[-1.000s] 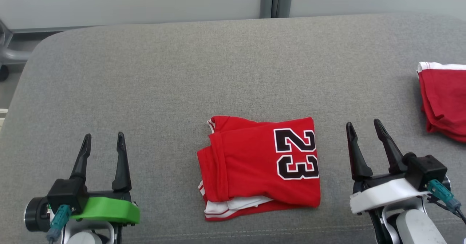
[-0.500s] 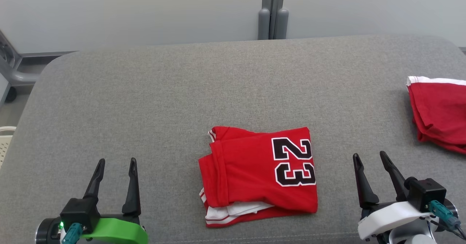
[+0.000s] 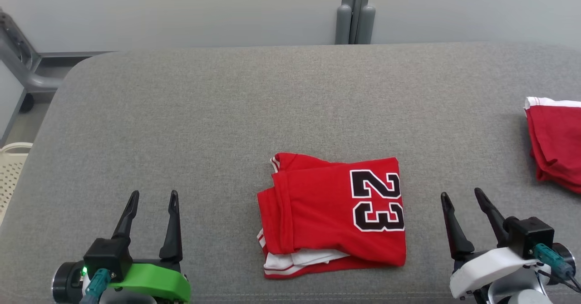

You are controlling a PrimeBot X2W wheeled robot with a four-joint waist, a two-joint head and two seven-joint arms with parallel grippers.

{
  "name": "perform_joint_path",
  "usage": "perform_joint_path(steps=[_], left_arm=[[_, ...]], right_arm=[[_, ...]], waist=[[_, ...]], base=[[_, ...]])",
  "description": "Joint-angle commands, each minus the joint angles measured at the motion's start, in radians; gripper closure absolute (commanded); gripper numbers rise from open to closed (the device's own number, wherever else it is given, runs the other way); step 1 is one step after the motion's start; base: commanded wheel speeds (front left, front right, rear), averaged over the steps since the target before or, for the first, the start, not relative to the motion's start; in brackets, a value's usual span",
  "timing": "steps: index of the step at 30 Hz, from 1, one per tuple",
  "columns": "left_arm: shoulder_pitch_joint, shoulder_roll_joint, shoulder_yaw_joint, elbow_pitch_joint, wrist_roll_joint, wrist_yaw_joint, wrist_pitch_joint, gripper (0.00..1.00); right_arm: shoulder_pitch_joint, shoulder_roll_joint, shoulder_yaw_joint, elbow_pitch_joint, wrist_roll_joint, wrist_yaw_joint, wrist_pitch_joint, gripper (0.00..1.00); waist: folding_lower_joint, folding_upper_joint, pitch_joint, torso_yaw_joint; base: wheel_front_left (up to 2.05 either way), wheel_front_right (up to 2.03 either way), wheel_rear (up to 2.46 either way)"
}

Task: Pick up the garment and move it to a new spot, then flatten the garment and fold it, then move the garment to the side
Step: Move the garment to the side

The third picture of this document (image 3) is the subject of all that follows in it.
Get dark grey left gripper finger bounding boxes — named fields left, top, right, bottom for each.
left=158, top=190, right=184, bottom=262
left=111, top=191, right=140, bottom=245

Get white perforated laundry basket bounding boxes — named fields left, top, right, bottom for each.
left=0, top=142, right=33, bottom=225

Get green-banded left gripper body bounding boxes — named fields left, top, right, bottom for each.
left=108, top=259, right=192, bottom=304

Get grey partition post with caps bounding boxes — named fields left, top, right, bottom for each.
left=335, top=0, right=376, bottom=45

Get red shorts with white stripe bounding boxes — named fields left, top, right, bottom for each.
left=524, top=97, right=581, bottom=194

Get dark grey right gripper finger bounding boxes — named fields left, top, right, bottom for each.
left=440, top=192, right=476, bottom=262
left=474, top=187, right=517, bottom=248

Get teal-plug black cable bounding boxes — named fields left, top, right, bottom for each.
left=79, top=268, right=113, bottom=304
left=533, top=244, right=581, bottom=293

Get right teal-plug black cable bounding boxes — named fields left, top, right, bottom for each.
left=533, top=244, right=581, bottom=293

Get red shirt with white sleeves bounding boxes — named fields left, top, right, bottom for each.
left=257, top=152, right=407, bottom=279

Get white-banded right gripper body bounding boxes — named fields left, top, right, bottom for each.
left=449, top=247, right=539, bottom=299

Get left teal-plug black cable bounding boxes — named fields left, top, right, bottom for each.
left=79, top=268, right=113, bottom=304

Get grey wheeled metal frame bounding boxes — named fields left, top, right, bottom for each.
left=0, top=8, right=64, bottom=114

